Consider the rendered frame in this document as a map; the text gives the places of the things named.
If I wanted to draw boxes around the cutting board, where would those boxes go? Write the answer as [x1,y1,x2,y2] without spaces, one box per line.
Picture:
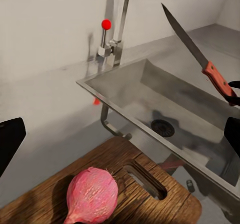
[0,136,203,224]

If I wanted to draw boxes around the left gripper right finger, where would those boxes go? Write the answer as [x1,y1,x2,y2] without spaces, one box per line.
[224,117,240,157]

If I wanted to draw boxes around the vidalia onion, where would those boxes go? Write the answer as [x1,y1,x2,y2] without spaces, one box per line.
[64,167,118,224]

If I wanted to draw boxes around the parer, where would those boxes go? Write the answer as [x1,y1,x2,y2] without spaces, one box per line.
[162,3,237,97]

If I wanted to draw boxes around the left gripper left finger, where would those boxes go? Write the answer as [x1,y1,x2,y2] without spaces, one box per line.
[0,117,26,177]

